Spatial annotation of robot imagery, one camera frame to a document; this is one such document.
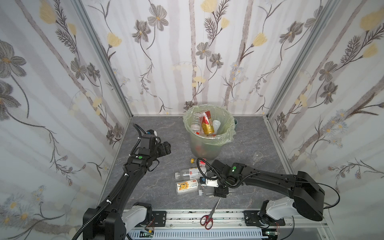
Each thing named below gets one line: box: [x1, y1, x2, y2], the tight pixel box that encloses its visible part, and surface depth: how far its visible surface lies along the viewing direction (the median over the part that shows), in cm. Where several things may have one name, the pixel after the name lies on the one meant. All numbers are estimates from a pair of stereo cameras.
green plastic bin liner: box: [183, 104, 236, 147], surface depth 88 cm
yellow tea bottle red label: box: [201, 110, 215, 135], surface depth 89 cm
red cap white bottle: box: [212, 119, 221, 137], surface depth 93 cm
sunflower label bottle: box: [176, 179, 199, 195], surface depth 81 cm
